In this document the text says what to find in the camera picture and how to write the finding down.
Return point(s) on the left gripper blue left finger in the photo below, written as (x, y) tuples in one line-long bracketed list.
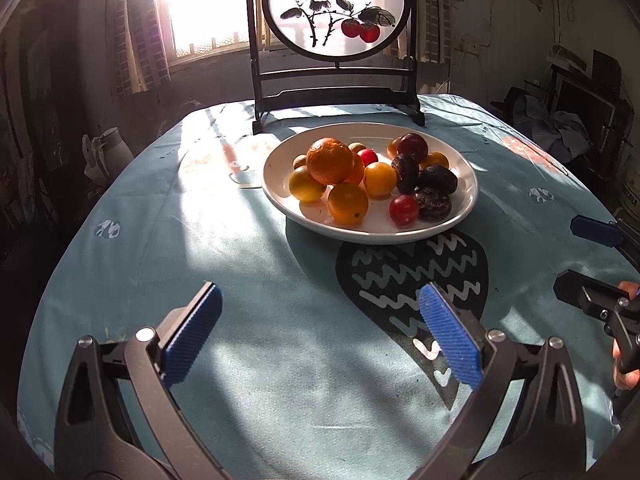
[(94, 436)]

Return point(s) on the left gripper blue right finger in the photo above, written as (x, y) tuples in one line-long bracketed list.
[(546, 436)]

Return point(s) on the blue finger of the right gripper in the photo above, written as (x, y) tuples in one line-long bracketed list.
[(615, 234), (595, 298)]

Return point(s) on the dark water chestnut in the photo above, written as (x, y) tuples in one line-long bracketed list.
[(407, 173), (438, 177), (434, 205)]

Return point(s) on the red cherry tomato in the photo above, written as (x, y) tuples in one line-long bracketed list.
[(404, 210), (367, 156)]

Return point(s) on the large orange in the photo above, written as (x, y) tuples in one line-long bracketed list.
[(348, 204), (435, 159)]

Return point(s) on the dark water chestnut back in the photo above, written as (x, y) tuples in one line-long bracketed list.
[(407, 173)]

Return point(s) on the dark red plum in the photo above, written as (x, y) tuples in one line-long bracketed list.
[(413, 145)]

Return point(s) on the small yellow orange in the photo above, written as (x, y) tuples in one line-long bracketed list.
[(379, 179)]

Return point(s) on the orange fruit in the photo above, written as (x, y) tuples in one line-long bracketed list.
[(392, 148)]

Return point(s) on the small yellow-green kumquat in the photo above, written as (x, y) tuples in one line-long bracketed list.
[(356, 147)]

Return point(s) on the large bumpy mandarin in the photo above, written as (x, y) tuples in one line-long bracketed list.
[(329, 161)]

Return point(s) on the yellow-orange fruit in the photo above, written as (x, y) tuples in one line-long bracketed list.
[(303, 187)]

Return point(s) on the dark water chestnut front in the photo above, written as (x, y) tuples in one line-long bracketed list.
[(438, 177)]

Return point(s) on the person's right hand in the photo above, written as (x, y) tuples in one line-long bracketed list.
[(629, 380)]

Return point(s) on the dark clutter pile right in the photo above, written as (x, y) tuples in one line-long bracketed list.
[(597, 98)]

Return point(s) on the white round plate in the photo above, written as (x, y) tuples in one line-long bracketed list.
[(377, 228)]

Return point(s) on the light blue tablecloth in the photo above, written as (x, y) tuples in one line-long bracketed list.
[(320, 367)]

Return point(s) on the white jug with cloth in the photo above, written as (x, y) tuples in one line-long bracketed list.
[(105, 156)]

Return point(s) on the right window curtain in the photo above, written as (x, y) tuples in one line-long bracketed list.
[(433, 32)]

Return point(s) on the window curtain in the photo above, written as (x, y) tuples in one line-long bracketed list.
[(433, 32), (135, 45)]

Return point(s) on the round painted table screen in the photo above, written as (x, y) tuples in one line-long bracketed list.
[(306, 53)]

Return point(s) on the left window curtain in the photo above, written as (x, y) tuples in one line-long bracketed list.
[(135, 45)]

